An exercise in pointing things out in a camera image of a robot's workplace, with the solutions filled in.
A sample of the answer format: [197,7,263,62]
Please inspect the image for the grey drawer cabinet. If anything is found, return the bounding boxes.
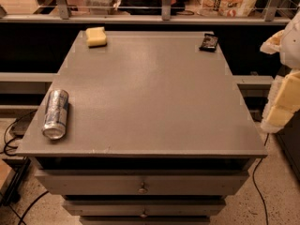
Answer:
[18,31,266,225]

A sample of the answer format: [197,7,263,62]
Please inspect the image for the black cable right floor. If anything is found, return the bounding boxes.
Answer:
[251,133,270,225]

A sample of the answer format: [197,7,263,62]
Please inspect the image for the grey metal railing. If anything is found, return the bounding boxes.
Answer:
[0,0,299,25]

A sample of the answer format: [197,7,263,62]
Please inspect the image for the clear plastic container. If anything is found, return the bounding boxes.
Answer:
[83,0,118,15]

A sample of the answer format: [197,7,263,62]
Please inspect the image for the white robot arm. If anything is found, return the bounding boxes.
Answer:
[260,12,300,133]

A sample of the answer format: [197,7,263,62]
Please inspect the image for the black cables left floor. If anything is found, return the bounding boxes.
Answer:
[0,110,51,225]

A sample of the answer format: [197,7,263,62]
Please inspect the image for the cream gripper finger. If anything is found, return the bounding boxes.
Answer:
[275,71,300,112]
[266,106,293,127]

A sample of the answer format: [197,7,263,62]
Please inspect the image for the drawer metal knob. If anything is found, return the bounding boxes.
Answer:
[138,182,148,194]
[140,209,148,218]

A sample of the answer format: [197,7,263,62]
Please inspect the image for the yellow sponge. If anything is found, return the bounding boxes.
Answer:
[85,27,107,47]

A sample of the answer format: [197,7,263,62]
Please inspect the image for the top drawer metal knob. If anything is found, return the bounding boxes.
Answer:
[138,182,148,194]

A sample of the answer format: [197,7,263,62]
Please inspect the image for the black bag behind rail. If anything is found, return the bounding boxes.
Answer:
[117,0,186,16]

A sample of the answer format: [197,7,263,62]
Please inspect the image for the silver blue redbull can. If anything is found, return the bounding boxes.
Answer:
[42,89,68,140]

